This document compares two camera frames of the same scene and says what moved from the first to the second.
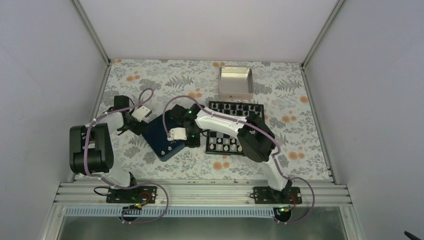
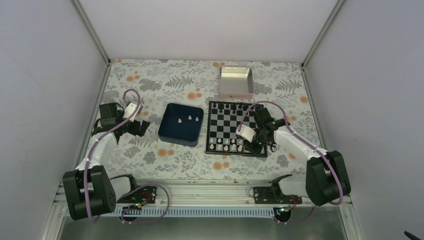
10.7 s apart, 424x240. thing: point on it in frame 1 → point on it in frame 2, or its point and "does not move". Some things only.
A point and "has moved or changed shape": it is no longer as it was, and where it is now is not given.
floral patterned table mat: x=289 y=111 does not move
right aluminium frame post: x=323 y=31 does not move
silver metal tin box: x=235 y=83 does not move
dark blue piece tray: x=155 y=133 has moved or changed shape
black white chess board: x=218 y=143 does not move
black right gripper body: x=196 y=141 → x=257 y=149
